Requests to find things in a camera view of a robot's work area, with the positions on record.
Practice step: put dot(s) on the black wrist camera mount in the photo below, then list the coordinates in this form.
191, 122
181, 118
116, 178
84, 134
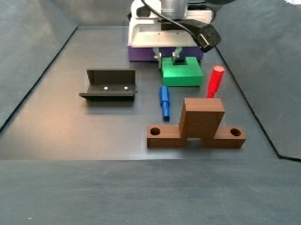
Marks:
204, 34

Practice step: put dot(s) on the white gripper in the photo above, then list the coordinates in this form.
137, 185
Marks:
151, 33

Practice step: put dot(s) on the purple board with cross slot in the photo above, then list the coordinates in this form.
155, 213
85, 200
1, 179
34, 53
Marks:
144, 54

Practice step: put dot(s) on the green U-shaped block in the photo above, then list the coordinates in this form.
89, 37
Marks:
181, 75

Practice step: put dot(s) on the black angle fixture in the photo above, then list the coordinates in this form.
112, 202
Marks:
110, 83

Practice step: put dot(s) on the blue peg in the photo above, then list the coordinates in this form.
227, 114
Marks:
165, 102

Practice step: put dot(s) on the brown T-shaped block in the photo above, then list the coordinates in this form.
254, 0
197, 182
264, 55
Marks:
201, 116

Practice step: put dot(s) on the red peg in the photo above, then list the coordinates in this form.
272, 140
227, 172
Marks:
215, 81

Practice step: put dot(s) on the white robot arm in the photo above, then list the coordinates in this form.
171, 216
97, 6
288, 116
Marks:
169, 29

